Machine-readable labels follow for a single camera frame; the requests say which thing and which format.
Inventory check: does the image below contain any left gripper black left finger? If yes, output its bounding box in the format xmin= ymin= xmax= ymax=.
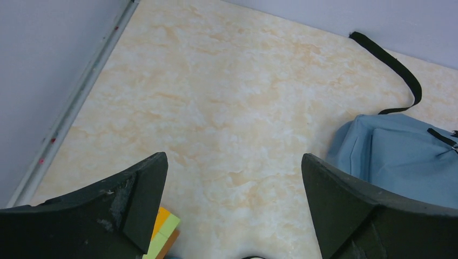
xmin=1 ymin=152 xmax=169 ymax=258

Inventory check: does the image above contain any colourful wooden block puzzle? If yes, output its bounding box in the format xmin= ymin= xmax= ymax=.
xmin=143 ymin=207 xmax=181 ymax=259

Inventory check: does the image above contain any blue grey student backpack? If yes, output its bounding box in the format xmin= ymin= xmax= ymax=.
xmin=325 ymin=31 xmax=458 ymax=211

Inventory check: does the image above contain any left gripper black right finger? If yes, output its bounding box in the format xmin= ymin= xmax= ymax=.
xmin=301 ymin=153 xmax=457 ymax=258

